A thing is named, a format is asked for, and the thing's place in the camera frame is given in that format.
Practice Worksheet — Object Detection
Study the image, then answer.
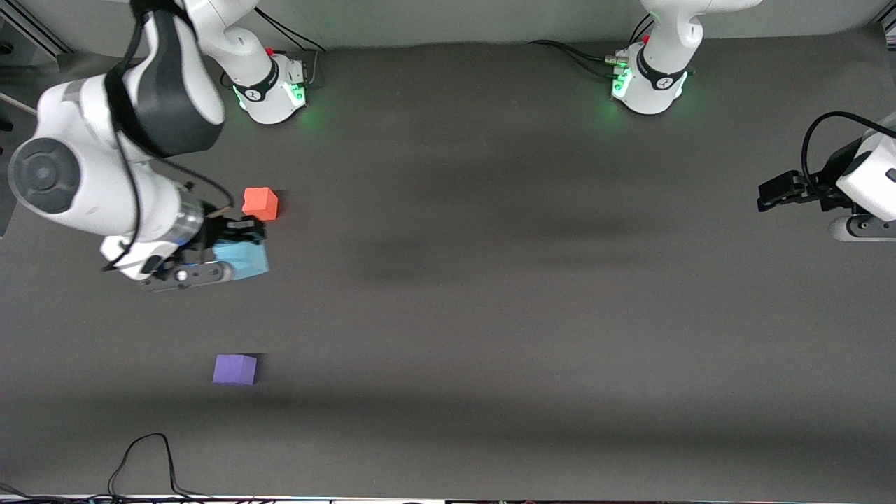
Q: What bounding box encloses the purple foam block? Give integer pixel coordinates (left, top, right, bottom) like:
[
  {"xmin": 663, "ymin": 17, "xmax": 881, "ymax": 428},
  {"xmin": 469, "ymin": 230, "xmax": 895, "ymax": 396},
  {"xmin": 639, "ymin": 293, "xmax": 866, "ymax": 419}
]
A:
[{"xmin": 212, "ymin": 354, "xmax": 258, "ymax": 386}]

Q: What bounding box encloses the black right arm base cable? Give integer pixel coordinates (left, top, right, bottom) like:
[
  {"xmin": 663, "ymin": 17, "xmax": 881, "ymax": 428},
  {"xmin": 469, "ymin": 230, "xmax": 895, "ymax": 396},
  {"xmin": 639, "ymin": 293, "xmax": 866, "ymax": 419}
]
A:
[{"xmin": 253, "ymin": 7, "xmax": 328, "ymax": 53}]

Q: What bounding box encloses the orange foam block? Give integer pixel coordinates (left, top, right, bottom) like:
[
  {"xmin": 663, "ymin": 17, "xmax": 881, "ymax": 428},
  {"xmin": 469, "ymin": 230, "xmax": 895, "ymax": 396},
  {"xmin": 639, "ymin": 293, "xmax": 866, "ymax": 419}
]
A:
[{"xmin": 242, "ymin": 187, "xmax": 279, "ymax": 222}]

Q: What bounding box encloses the light blue foam block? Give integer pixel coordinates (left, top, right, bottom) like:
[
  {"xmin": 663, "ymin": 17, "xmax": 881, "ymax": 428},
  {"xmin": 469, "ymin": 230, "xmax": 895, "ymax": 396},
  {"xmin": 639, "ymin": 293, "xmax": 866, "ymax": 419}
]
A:
[{"xmin": 212, "ymin": 240, "xmax": 270, "ymax": 281}]

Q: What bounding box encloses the black looped cable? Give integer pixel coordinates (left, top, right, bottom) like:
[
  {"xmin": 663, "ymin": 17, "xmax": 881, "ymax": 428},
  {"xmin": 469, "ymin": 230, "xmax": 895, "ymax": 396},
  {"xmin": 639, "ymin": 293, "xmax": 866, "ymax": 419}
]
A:
[{"xmin": 107, "ymin": 433, "xmax": 211, "ymax": 501}]

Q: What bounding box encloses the black cable at table edge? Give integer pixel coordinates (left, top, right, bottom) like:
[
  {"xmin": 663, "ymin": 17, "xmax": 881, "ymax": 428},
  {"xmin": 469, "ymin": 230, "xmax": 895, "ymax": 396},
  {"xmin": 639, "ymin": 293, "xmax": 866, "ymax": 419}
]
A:
[{"xmin": 0, "ymin": 482, "xmax": 92, "ymax": 503}]

